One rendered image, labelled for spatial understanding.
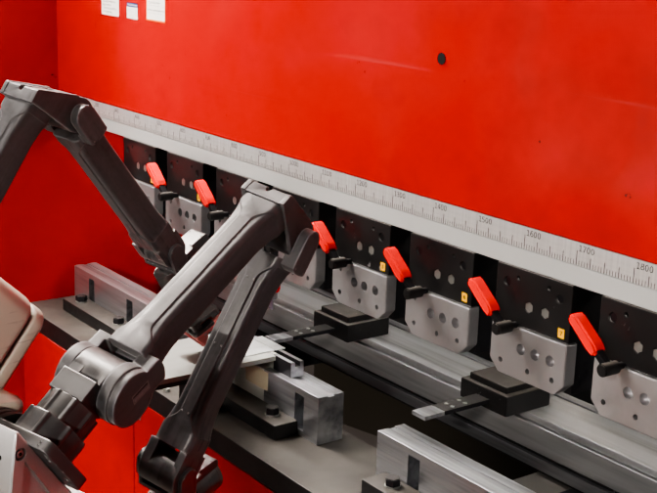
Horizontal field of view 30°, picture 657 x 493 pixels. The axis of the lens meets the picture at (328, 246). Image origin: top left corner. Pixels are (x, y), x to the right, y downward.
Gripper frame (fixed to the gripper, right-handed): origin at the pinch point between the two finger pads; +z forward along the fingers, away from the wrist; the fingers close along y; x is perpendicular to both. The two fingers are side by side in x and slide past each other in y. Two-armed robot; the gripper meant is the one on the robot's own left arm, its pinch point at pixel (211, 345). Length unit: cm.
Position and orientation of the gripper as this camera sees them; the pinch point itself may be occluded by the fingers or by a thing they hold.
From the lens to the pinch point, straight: 239.0
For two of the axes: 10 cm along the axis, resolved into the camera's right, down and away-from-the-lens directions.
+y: -5.9, -2.3, 7.8
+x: -7.2, 5.8, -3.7
